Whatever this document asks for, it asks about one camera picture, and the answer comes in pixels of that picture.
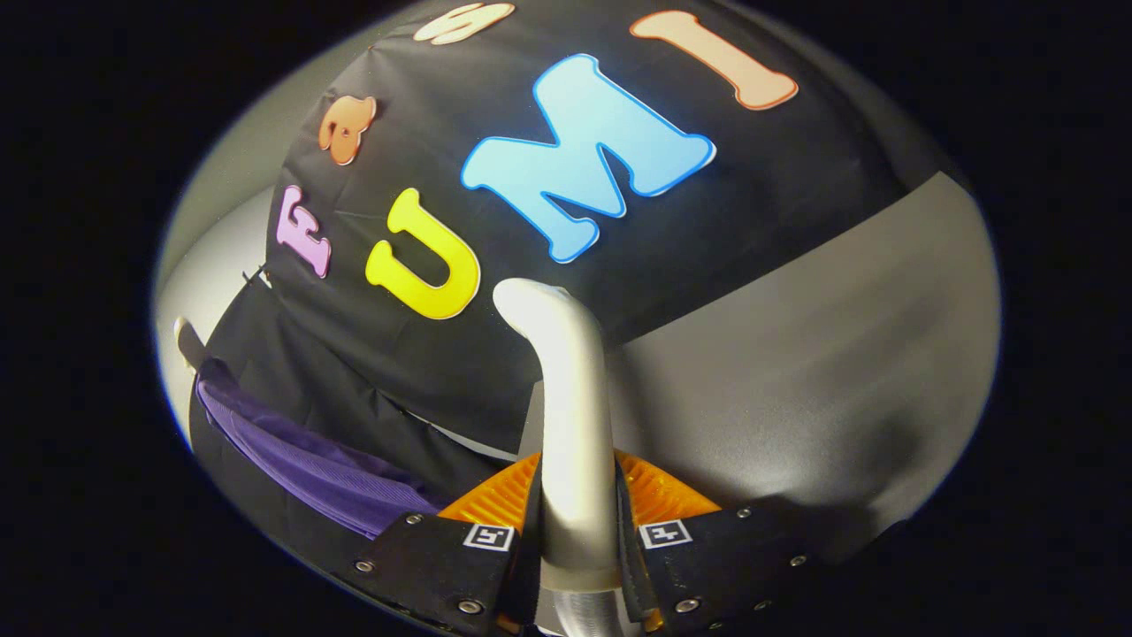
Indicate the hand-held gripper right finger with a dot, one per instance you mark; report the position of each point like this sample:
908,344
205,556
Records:
725,557

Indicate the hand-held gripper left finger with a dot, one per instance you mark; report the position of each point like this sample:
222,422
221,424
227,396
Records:
442,566

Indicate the white garment steamer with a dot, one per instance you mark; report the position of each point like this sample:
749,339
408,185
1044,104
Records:
575,425

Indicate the white clothes hanger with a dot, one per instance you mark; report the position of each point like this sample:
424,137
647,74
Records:
188,341

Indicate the grey cabinet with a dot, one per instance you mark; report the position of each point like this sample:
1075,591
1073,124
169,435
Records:
796,372

